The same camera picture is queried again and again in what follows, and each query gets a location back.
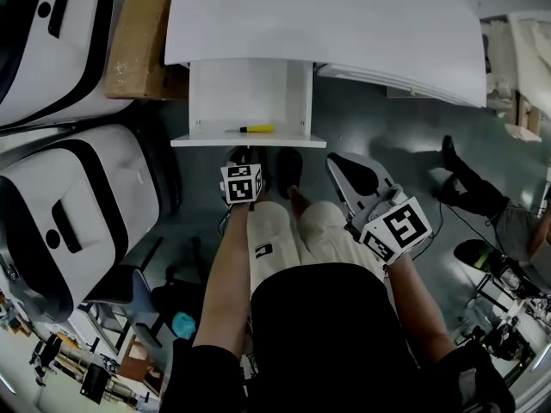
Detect black yellow-striped device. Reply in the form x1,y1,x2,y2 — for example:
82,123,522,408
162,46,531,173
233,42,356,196
453,238,503,271

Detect black monitor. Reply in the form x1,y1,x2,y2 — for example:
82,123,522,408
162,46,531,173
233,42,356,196
79,362,112,403

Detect yellow screwdriver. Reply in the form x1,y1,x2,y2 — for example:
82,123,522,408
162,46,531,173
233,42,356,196
224,123,276,135

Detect person's left forearm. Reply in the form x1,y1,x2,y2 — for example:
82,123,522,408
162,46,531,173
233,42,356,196
191,202,254,353

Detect person's right leg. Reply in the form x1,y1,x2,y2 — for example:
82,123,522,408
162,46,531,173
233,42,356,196
287,185,322,223

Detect teal cloth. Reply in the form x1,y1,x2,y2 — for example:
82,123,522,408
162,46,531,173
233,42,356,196
170,311,197,340

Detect beige shorts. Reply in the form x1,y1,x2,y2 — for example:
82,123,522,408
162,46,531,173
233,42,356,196
246,200,388,294

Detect person's black right shoe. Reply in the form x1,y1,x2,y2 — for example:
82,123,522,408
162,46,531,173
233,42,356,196
275,147,305,200

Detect brown cardboard box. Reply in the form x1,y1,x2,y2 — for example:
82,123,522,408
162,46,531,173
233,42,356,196
105,0,191,102

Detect white desk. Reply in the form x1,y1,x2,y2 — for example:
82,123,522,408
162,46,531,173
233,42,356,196
163,0,490,109

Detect brown wooden table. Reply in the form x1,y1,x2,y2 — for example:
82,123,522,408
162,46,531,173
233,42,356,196
119,336,167,398

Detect white drawer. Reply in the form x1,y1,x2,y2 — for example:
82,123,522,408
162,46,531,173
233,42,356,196
170,58,328,149

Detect person's black shoe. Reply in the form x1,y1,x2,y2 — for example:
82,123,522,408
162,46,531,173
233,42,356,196
275,147,305,200
257,148,271,194

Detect white black-trimmed machine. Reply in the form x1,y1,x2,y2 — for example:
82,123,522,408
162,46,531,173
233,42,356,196
0,122,183,324
0,0,135,133

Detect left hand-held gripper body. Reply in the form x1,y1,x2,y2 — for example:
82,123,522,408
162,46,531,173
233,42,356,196
218,163,264,207

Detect person's black left shoe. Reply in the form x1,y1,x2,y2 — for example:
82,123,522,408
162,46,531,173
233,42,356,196
257,148,271,194

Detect black floor cable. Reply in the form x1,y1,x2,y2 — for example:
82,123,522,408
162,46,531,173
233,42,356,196
436,200,496,243

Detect cluttered work table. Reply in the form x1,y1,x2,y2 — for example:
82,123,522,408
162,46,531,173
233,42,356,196
458,247,551,369

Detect person's right forearm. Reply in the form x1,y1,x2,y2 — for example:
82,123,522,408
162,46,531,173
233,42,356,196
381,254,458,360

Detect black t-shirt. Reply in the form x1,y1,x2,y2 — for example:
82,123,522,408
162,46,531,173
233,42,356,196
158,262,517,413

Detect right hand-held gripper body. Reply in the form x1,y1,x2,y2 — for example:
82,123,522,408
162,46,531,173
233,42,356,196
345,182,434,266

